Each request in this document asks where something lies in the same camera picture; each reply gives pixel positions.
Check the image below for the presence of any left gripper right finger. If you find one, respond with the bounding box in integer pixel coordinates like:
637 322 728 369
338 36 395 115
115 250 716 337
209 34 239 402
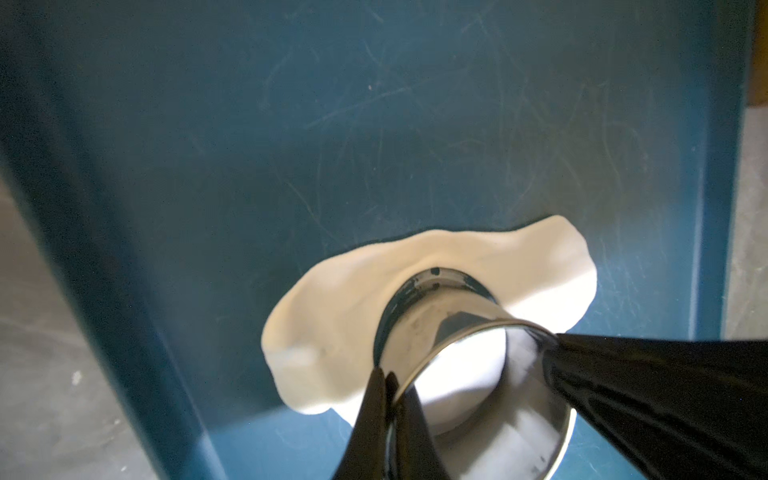
392 387 450 479

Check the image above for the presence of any white dough lump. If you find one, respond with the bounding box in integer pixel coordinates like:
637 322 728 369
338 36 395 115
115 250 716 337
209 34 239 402
261 215 597 425

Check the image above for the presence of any teal plastic tray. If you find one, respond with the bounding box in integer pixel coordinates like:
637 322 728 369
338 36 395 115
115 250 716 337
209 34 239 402
1 1 755 479

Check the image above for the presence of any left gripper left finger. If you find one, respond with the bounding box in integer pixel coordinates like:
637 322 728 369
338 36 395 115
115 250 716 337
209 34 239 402
332 367 390 480

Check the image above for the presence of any small glass cup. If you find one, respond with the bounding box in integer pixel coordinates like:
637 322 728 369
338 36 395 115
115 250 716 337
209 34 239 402
374 267 576 479

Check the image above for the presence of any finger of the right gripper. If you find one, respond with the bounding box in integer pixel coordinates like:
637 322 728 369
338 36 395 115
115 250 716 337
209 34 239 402
542 334 767 479

